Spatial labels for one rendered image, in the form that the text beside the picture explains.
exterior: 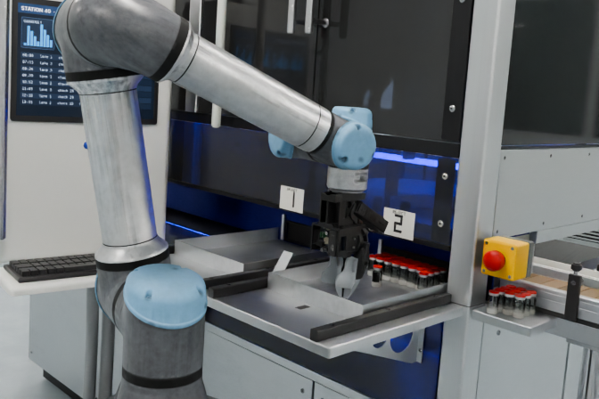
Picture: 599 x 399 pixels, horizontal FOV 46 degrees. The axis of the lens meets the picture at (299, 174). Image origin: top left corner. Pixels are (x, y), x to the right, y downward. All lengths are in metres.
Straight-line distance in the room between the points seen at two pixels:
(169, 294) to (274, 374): 0.97
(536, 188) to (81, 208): 1.17
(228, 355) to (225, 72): 1.21
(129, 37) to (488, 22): 0.76
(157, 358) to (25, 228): 1.01
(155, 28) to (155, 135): 1.12
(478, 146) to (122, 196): 0.71
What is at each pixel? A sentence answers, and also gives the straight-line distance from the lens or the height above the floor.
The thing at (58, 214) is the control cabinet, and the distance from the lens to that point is 1.98.
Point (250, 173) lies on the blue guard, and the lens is 1.90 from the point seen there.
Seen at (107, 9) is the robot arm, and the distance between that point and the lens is 0.97.
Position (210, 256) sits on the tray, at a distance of 1.63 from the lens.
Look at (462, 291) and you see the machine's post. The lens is 1.49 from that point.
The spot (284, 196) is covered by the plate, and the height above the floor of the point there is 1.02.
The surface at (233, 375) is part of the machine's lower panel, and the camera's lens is 2.07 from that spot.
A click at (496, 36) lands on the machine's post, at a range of 1.44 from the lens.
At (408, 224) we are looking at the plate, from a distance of 1.55.
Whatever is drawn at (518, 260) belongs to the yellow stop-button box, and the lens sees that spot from 1.42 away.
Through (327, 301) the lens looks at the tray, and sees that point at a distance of 1.37.
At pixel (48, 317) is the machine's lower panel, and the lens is 3.05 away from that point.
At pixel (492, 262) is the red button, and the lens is 1.40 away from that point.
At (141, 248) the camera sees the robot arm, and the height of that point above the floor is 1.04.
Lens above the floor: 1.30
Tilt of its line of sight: 7 degrees down
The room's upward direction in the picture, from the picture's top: 4 degrees clockwise
